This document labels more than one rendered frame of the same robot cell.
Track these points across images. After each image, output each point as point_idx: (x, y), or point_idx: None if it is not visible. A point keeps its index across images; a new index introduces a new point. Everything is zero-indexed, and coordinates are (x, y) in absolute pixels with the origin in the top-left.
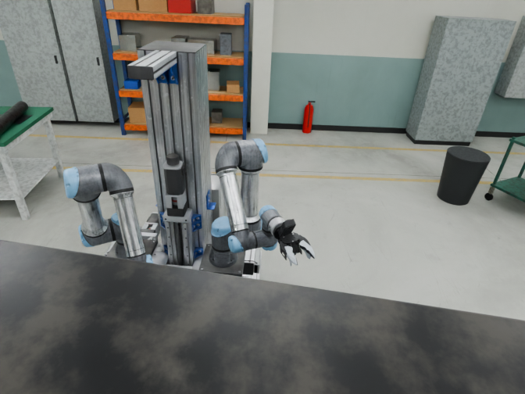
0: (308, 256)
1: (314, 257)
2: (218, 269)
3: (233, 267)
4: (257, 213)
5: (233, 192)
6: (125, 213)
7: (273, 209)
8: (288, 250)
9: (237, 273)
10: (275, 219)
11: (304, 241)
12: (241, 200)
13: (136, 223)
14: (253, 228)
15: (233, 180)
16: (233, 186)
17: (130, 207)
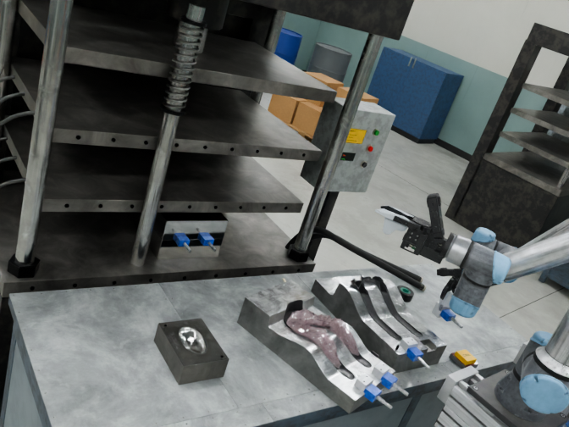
0: (387, 229)
1: (376, 209)
2: (496, 380)
3: (488, 390)
4: (552, 357)
5: (545, 240)
6: (561, 222)
7: (492, 252)
8: (405, 213)
9: (473, 385)
10: (468, 239)
11: (406, 219)
12: (533, 251)
13: (549, 236)
14: (528, 363)
15: (566, 235)
16: (555, 236)
17: (567, 222)
